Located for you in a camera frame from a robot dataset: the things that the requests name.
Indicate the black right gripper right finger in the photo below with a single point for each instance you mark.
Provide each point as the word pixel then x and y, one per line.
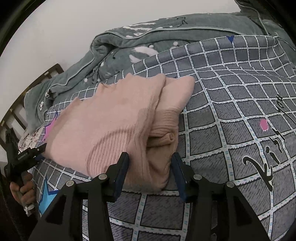
pixel 190 186

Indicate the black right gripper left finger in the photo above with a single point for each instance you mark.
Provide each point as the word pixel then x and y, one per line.
pixel 110 183

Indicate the pink knit sweater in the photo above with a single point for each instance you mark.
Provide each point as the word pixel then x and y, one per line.
pixel 136 115

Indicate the person's left hand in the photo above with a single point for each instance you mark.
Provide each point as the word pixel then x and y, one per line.
pixel 25 194

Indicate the floral red white pillow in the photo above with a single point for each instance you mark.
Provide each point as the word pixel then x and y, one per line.
pixel 31 140

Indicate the grey-green quilted blanket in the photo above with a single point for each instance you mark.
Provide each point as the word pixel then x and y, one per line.
pixel 117 49

